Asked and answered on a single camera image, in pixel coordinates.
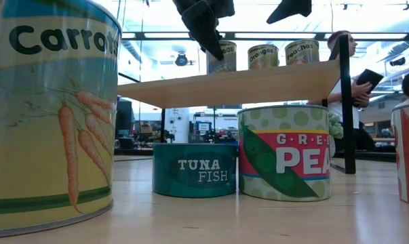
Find peaches label can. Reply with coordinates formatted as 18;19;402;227
284;39;321;66

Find green peas polka-dot can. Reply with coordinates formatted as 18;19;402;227
237;104;332;203

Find teal tuna fish can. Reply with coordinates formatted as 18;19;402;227
152;142;238;199

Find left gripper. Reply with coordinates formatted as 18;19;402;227
172;0;235;62

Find pale green potted plant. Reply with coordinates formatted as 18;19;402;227
328;111;344;140

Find black overhead frame beam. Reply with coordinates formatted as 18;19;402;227
121;31;409;42

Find carrots label can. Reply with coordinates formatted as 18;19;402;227
0;0;123;239

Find black monitor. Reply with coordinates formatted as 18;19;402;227
115;98;133;131

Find peas label can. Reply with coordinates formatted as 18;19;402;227
206;40;237;75

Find oranges label can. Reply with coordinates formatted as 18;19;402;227
247;43;280;70

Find wooden shelf board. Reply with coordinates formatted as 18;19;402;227
117;60;341;109

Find white cabinet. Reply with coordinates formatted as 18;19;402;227
165;107;191;144

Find wooden shelf with black frame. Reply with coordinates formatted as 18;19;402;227
117;33;357;175

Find black tablet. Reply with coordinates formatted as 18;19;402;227
355;68;384;95

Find thin hanging cable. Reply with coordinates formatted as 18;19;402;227
115;0;127;31

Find round black ceiling fixture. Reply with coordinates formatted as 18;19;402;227
174;52;189;67

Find small black machine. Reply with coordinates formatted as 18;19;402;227
203;130;237;144

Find blue screen sign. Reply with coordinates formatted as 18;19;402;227
195;121;212;135

